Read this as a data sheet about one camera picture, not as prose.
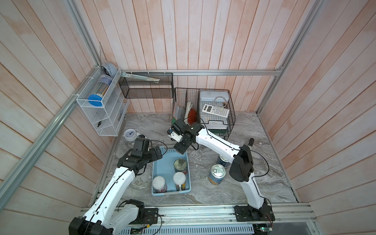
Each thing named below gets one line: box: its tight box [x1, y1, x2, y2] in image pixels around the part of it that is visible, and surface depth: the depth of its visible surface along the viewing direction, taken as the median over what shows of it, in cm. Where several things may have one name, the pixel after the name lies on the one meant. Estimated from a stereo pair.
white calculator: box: [201, 103, 230, 118], surface depth 94 cm
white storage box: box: [199, 90, 230, 103], surface depth 101 cm
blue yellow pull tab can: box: [208, 164, 227, 186], surface depth 80 cm
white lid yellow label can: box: [173, 171, 187, 191], surface depth 74 cm
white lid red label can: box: [151, 175, 168, 194], surface depth 75 cm
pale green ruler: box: [120, 71, 161, 84], surface depth 92 cm
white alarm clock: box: [121, 128, 141, 142], surface depth 106 cm
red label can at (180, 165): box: [173, 158, 188, 175], surface depth 83 cm
